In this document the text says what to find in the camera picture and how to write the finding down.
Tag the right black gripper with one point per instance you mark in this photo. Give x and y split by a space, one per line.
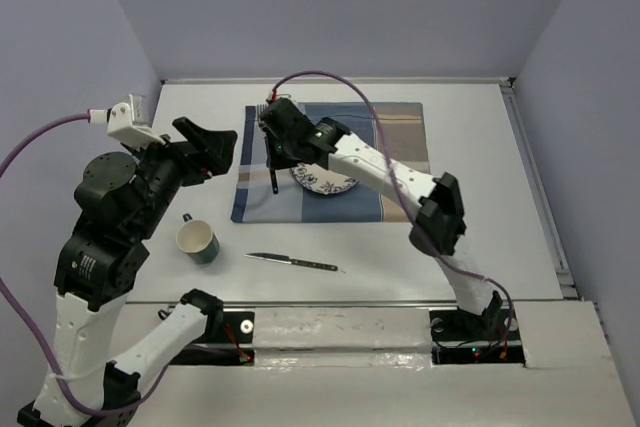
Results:
275 160

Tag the silver fork dark handle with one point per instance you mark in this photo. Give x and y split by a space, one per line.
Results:
260 109

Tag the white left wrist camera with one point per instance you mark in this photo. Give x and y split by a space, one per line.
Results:
129 123

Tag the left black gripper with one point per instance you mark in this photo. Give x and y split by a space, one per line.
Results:
216 150

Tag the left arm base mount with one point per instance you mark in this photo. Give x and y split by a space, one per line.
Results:
230 344

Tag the silver knife dark handle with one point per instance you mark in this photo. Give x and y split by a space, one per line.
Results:
284 259

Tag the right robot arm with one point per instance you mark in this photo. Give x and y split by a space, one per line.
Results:
432 205

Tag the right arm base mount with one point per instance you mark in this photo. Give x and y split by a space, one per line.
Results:
452 344

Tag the teal paper cup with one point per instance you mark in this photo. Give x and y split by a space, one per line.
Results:
196 239

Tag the blue floral ceramic plate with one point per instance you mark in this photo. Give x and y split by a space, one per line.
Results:
315 179

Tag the blue plaid cloth placemat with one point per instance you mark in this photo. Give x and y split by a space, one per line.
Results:
356 187

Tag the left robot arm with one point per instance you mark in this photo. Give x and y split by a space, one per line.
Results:
122 197

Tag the aluminium right rail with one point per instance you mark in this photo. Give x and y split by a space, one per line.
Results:
564 275

